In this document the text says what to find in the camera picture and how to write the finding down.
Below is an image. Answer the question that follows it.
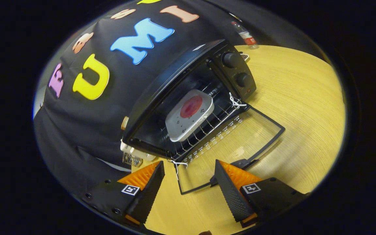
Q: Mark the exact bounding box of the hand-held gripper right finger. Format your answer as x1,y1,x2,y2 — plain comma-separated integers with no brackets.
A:
214,159,309,228

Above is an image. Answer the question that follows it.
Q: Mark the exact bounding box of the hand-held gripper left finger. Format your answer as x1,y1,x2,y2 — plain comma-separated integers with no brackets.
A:
82,161,165,227

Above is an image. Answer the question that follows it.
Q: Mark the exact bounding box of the white square plate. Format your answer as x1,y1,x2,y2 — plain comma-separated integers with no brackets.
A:
165,89,214,142

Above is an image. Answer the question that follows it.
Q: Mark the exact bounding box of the round pink ham slice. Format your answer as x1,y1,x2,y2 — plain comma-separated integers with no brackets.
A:
180,96,203,118

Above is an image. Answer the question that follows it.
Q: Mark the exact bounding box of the black toaster oven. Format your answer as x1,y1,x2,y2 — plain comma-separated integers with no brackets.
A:
122,39,286,196

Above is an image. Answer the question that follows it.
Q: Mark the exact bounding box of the white bread toaster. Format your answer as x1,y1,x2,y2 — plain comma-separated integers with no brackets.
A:
120,116,156,161

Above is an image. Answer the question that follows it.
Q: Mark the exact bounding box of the black backdrop cloth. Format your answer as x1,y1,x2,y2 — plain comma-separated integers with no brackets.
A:
33,0,257,196

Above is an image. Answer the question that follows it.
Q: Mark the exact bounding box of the plastic bottle red label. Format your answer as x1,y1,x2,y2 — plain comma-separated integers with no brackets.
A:
230,21,259,50

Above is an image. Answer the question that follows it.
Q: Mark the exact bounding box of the wire mesh holder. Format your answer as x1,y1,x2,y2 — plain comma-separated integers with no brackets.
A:
122,152,143,167

